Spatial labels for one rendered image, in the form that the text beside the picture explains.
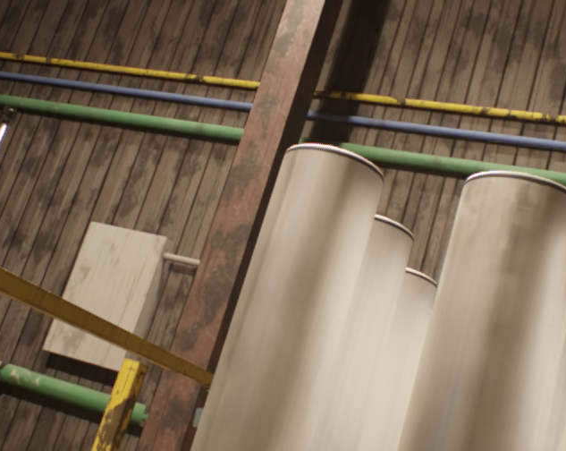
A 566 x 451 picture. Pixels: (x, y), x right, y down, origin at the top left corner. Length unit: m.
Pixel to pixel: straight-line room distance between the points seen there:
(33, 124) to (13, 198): 0.80
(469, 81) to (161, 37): 3.12
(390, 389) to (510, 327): 0.66
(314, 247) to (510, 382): 0.33
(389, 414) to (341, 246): 0.61
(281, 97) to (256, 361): 4.91
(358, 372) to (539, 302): 0.42
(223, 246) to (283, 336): 4.51
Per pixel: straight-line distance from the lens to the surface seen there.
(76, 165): 8.17
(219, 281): 5.59
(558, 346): 1.43
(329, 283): 1.19
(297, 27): 6.29
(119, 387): 3.65
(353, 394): 1.44
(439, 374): 1.11
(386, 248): 1.48
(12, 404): 7.71
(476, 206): 1.17
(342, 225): 1.21
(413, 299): 1.77
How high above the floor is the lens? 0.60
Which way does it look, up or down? 15 degrees up
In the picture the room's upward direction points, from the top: 18 degrees clockwise
